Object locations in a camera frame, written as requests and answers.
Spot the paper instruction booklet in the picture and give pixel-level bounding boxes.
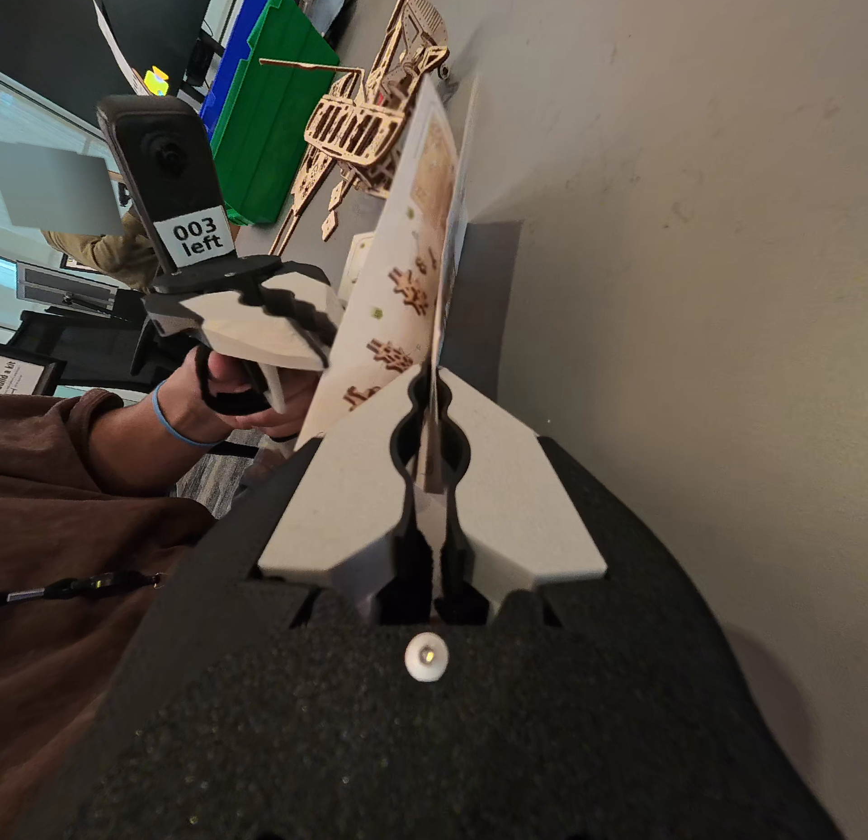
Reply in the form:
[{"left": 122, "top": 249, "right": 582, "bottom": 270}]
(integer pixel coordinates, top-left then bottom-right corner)
[{"left": 295, "top": 74, "right": 477, "bottom": 497}]

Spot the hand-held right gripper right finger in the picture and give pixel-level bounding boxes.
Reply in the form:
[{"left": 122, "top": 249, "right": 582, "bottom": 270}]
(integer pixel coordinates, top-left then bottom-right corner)
[{"left": 438, "top": 369, "right": 609, "bottom": 617}]

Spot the blue wristband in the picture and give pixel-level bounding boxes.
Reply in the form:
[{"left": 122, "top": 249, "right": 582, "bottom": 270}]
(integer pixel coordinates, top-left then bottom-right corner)
[{"left": 151, "top": 379, "right": 226, "bottom": 449}]

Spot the wooden model kit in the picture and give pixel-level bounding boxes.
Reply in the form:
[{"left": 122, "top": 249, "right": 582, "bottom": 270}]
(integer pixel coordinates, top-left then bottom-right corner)
[{"left": 259, "top": 0, "right": 452, "bottom": 257}]

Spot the blue plastic bin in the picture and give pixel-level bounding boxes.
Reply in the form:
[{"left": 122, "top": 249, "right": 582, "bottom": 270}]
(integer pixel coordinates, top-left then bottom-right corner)
[{"left": 200, "top": 0, "right": 282, "bottom": 139}]

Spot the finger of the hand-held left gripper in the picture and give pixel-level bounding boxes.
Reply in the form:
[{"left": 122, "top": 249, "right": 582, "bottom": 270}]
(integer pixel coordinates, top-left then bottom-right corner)
[
  {"left": 246, "top": 263, "right": 347, "bottom": 368},
  {"left": 179, "top": 291, "right": 330, "bottom": 373}
]

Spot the green plastic bin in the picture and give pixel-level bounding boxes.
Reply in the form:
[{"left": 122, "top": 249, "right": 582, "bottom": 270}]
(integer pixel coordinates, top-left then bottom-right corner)
[{"left": 210, "top": 0, "right": 340, "bottom": 227}]

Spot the person's left forearm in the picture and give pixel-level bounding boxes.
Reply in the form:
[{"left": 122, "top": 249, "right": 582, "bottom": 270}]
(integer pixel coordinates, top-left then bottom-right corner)
[{"left": 0, "top": 387, "right": 175, "bottom": 502}]

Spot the brown hoodie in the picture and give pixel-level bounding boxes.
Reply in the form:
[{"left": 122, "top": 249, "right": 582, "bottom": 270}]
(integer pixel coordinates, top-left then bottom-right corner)
[{"left": 0, "top": 494, "right": 219, "bottom": 840}]

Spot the person's left hand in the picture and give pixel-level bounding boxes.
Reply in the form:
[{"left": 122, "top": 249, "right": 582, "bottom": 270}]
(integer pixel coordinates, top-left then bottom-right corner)
[{"left": 152, "top": 352, "right": 321, "bottom": 442}]

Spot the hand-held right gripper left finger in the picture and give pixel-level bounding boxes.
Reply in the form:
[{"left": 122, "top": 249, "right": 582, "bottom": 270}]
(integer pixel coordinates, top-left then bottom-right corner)
[{"left": 256, "top": 366, "right": 435, "bottom": 617}]

